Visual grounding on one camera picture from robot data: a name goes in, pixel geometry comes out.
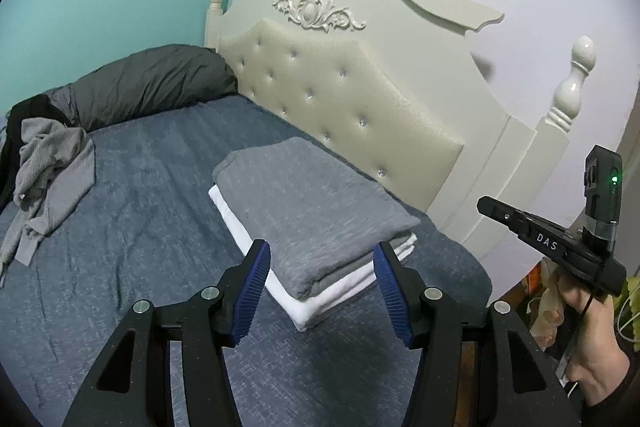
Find dark grey rolled duvet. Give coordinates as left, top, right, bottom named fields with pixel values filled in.
left=8, top=43, right=241, bottom=134

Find grey knit sweater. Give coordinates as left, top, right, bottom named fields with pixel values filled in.
left=213, top=138, right=420, bottom=300

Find white folded garment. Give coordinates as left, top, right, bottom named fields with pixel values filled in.
left=207, top=183, right=419, bottom=333

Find person right forearm black sleeve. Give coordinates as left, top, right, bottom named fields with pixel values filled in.
left=580, top=349, right=639, bottom=426

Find person right hand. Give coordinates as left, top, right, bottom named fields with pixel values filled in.
left=551, top=268, right=623, bottom=404

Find black garment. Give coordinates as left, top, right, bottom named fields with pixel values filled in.
left=0, top=100, right=30, bottom=209

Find blue patterned bed sheet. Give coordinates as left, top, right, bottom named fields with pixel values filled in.
left=0, top=93, right=494, bottom=427

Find cream tufted headboard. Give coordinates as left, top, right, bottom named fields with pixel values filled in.
left=204, top=0, right=597, bottom=259

